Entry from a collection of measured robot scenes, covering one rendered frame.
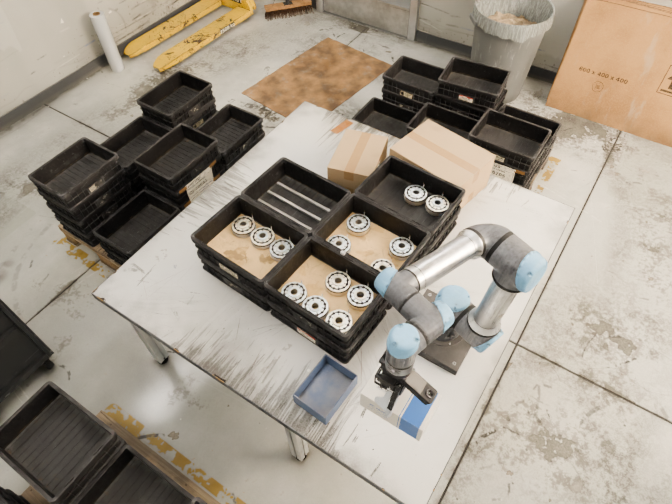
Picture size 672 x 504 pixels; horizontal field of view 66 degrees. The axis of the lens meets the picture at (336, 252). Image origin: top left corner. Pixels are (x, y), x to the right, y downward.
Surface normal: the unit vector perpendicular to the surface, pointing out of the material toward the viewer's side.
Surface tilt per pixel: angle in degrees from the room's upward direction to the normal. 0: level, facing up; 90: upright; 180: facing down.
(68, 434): 0
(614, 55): 79
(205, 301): 0
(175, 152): 0
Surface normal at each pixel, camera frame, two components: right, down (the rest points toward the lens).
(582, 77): -0.51, 0.49
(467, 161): -0.02, -0.62
